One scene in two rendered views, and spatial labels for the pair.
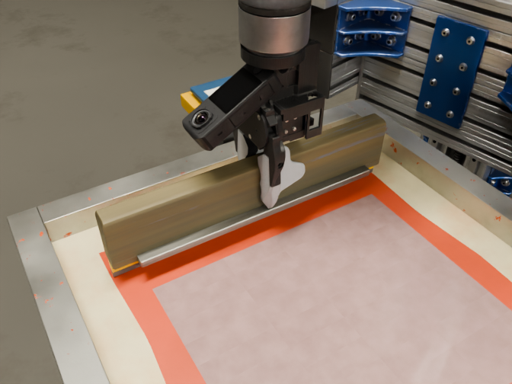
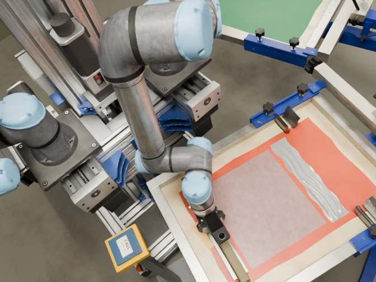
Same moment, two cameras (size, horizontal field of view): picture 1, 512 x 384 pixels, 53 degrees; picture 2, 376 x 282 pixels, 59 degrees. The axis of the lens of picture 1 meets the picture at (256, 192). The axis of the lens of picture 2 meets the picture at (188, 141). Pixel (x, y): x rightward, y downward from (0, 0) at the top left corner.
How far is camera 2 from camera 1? 0.86 m
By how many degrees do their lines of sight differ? 47
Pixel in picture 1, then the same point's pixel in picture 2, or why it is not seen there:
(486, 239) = (225, 155)
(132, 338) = (273, 273)
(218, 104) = (217, 229)
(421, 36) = (128, 149)
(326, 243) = (228, 206)
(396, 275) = (242, 186)
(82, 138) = not seen: outside the picture
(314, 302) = (254, 212)
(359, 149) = not seen: hidden behind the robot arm
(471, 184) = not seen: hidden behind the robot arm
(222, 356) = (278, 242)
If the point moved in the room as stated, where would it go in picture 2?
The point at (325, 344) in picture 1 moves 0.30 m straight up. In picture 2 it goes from (271, 210) to (275, 177)
